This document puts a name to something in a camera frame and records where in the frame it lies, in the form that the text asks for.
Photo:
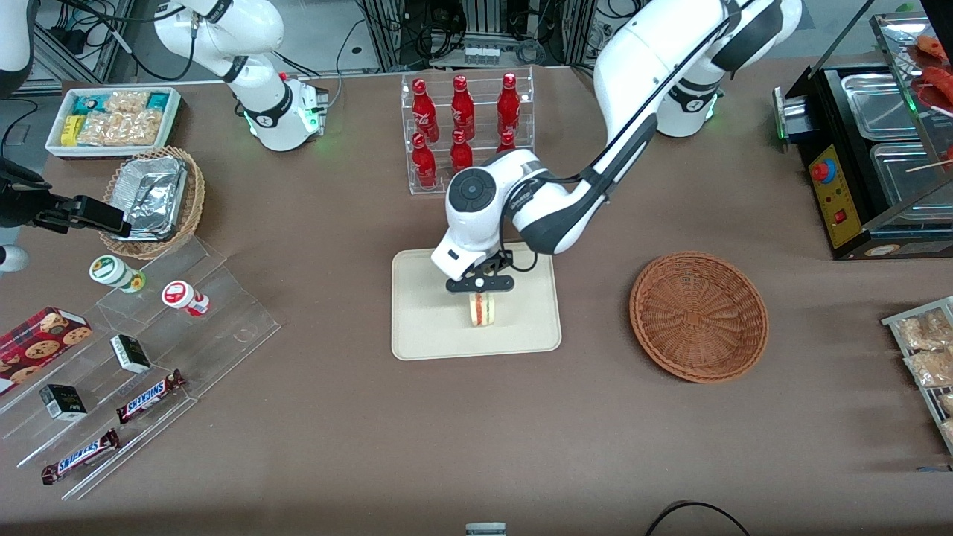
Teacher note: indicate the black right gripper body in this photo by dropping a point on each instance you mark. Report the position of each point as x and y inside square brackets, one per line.
[22, 202]

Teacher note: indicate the triangular sandwich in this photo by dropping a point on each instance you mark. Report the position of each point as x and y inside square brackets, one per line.
[482, 313]

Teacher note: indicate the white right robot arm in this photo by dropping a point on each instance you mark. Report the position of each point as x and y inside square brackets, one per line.
[260, 30]

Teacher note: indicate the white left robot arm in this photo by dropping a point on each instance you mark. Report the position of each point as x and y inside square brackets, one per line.
[640, 59]

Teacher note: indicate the beige plastic tray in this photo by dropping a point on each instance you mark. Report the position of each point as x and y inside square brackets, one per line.
[424, 320]

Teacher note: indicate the light wicker basket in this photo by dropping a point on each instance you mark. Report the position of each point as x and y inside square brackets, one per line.
[195, 201]

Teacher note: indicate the brown wicker basket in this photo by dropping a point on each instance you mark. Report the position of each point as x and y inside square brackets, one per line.
[700, 316]

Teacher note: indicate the green lid yogurt bottle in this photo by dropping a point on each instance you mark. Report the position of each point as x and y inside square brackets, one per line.
[112, 271]

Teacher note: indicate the aluminium foil container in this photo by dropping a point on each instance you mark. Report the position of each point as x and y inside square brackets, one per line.
[153, 197]

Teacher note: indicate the white rectangular snack bin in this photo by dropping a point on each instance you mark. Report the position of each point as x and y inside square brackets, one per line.
[56, 141]

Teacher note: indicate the clear rice cracker bag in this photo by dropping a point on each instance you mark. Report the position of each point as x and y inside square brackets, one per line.
[143, 126]
[100, 129]
[126, 101]

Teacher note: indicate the yellow snack packet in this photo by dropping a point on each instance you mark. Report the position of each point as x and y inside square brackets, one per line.
[72, 130]

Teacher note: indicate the red lid yogurt bottle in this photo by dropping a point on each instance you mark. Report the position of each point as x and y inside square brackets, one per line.
[180, 296]

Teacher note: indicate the teal snack packet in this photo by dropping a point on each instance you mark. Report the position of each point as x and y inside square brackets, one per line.
[89, 103]
[158, 100]

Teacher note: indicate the red cola bottle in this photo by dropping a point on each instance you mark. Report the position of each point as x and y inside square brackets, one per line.
[508, 108]
[423, 112]
[461, 155]
[507, 141]
[462, 112]
[424, 167]

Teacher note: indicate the small black box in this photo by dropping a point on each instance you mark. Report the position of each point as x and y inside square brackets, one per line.
[131, 354]
[63, 403]

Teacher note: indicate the red cookie box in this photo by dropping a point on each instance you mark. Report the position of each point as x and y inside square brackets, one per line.
[41, 344]

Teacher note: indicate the clear acrylic step display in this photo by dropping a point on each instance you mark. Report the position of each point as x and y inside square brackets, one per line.
[223, 331]

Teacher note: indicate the snickers chocolate bar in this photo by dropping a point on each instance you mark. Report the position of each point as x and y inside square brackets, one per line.
[80, 457]
[149, 397]

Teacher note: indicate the clear acrylic bottle rack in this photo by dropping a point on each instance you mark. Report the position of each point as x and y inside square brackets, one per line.
[482, 97]

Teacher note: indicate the white power strip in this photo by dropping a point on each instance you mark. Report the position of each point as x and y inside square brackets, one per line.
[480, 55]

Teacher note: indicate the small grey box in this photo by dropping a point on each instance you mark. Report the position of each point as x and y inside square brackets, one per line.
[485, 530]

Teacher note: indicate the black food warmer machine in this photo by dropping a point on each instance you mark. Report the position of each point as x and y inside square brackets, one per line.
[837, 216]

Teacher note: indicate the steel warmer pan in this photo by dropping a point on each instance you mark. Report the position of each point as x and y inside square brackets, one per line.
[882, 104]
[904, 179]

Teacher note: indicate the clear fried snack bag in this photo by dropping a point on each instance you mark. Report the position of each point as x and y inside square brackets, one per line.
[931, 368]
[947, 403]
[948, 432]
[927, 331]

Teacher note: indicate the red sausage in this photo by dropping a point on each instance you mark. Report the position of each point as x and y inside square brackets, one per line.
[939, 82]
[932, 48]

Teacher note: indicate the aluminium frame stand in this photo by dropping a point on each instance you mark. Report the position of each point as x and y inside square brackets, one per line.
[71, 56]

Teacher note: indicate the aluminium frame equipment rack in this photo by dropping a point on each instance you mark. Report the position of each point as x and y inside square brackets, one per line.
[387, 33]

